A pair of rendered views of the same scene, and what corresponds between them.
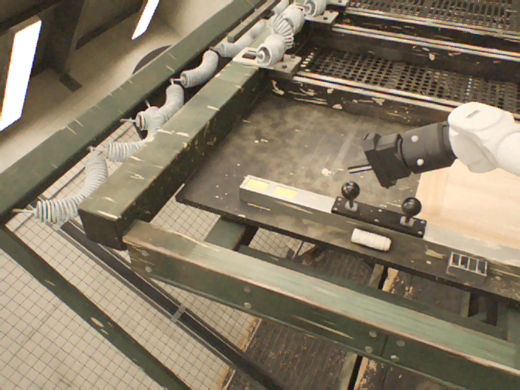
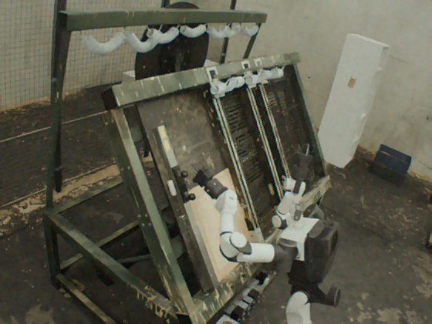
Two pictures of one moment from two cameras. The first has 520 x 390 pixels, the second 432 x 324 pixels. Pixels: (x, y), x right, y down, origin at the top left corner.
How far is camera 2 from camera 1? 0.97 m
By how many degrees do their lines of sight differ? 26
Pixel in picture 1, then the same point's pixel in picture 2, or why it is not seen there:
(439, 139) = (218, 192)
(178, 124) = (164, 81)
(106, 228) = (111, 102)
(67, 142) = (121, 19)
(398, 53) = (252, 125)
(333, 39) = (242, 92)
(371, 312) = (152, 210)
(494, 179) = not seen: hidden behind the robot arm
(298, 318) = (131, 189)
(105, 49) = not seen: outside the picture
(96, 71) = not seen: outside the picture
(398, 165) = (202, 182)
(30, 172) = (99, 21)
